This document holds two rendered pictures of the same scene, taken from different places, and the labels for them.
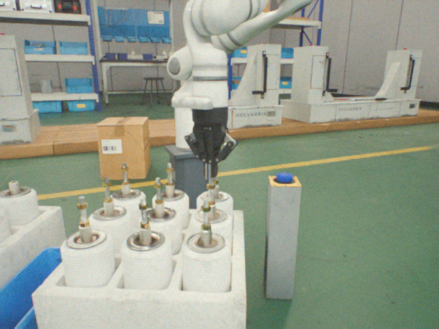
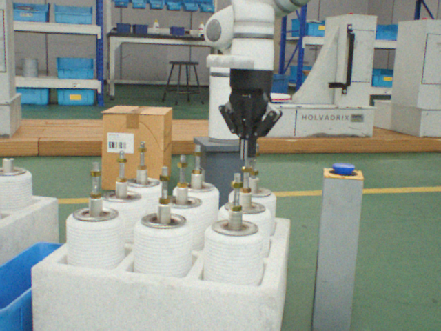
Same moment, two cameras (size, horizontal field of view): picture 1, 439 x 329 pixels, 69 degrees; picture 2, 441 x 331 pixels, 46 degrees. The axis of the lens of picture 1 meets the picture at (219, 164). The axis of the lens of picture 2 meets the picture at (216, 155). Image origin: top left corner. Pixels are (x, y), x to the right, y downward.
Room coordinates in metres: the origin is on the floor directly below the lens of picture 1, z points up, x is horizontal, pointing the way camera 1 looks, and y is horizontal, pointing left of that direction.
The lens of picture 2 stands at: (-0.24, -0.04, 0.52)
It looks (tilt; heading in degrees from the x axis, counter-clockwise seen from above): 11 degrees down; 7
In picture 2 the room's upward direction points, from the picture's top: 2 degrees clockwise
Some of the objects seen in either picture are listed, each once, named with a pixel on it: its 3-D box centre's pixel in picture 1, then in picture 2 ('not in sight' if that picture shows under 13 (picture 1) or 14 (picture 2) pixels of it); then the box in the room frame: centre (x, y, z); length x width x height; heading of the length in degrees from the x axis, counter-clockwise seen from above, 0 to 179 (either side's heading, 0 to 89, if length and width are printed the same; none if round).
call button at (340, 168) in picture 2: (284, 178); (343, 169); (0.73, -0.16, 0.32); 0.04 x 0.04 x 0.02
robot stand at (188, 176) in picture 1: (189, 187); (222, 194); (1.13, 0.11, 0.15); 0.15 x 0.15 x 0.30; 22
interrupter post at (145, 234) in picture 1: (145, 234); (163, 213); (0.55, 0.14, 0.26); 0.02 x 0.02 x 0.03
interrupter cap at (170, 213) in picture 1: (160, 215); (182, 202); (0.67, 0.14, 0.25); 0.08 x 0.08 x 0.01
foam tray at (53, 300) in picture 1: (163, 275); (180, 283); (0.67, 0.14, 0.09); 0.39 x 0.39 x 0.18; 87
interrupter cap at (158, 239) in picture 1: (146, 240); (163, 221); (0.55, 0.14, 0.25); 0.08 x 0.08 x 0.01
